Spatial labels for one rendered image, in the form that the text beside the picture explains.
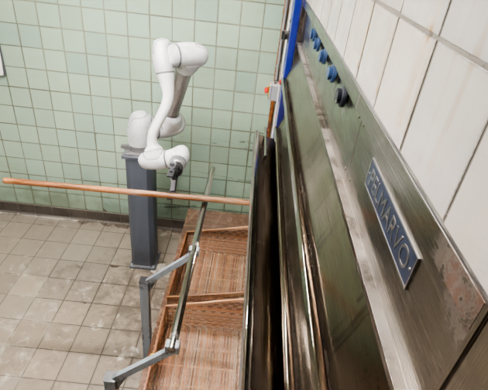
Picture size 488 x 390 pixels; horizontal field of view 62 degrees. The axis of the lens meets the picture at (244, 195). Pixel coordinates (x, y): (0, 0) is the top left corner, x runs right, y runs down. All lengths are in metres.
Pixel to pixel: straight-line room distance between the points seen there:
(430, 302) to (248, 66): 2.67
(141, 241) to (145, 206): 0.33
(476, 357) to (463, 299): 0.05
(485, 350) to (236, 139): 2.96
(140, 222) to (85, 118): 0.94
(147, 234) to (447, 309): 2.82
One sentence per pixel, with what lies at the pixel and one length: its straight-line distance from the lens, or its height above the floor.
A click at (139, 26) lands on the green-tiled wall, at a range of 3.10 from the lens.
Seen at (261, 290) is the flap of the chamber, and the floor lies 1.41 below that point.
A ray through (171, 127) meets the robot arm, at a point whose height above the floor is 1.19.
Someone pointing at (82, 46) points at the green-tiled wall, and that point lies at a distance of 3.26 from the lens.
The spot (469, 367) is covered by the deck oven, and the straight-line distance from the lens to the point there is 0.41.
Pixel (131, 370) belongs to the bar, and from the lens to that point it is 1.58.
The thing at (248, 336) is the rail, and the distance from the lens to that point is 1.13.
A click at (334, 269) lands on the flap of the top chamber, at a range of 0.82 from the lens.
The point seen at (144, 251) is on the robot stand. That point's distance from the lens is 3.27.
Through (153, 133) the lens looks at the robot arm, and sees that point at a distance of 2.39.
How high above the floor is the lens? 2.32
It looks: 33 degrees down
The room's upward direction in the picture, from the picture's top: 7 degrees clockwise
